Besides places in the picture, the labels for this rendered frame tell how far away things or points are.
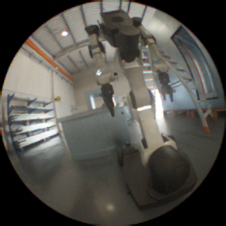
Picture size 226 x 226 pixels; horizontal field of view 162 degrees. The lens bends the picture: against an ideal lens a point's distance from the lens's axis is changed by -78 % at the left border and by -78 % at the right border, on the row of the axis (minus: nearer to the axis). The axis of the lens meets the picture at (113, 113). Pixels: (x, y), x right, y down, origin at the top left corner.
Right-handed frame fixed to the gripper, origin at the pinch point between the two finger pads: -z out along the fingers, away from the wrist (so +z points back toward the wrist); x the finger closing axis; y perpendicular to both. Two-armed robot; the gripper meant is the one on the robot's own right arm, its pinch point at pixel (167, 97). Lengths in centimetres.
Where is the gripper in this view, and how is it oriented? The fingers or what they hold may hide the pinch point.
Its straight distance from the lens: 67.3
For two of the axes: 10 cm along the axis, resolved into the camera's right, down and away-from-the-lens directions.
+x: 0.9, -2.4, 9.7
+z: -2.6, -9.4, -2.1
